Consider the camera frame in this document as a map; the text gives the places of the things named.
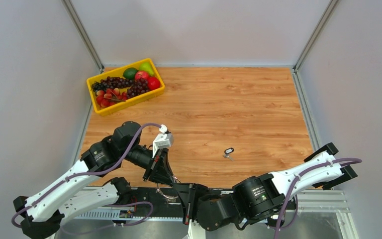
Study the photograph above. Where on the red pink apple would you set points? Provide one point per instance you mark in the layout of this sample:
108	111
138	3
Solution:
142	75

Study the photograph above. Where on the dark green avocado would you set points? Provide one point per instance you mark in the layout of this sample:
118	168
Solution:
130	73

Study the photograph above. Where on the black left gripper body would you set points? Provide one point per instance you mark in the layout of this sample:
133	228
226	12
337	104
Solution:
155	166

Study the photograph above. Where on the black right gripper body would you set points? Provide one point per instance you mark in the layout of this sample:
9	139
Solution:
196	192

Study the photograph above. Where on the yellow plastic fruit tray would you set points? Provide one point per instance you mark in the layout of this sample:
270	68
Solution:
118	72

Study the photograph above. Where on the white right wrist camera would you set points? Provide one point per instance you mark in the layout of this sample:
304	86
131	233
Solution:
195	231

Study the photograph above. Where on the dark purple grape bunch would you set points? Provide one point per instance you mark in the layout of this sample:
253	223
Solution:
111	82

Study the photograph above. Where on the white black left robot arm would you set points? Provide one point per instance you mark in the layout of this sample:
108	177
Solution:
44	213

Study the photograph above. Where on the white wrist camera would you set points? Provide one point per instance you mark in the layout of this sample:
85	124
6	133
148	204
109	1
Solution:
163	140
195	231

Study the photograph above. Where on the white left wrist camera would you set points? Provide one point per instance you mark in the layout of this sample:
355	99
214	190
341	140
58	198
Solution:
163	140

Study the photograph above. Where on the green pear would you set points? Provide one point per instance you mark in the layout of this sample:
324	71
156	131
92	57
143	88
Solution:
147	66

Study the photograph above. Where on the red cherries cluster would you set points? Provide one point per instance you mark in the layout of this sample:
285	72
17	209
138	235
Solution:
110	97

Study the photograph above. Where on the black-tagged silver key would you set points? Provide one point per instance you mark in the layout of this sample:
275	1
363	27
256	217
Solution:
228	152

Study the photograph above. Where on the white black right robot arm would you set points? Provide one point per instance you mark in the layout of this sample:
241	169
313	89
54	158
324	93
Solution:
260	197

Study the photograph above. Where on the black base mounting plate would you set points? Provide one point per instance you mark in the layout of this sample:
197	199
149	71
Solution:
164	210

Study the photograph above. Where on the bright red tomato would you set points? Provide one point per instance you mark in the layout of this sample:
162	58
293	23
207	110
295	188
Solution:
153	83

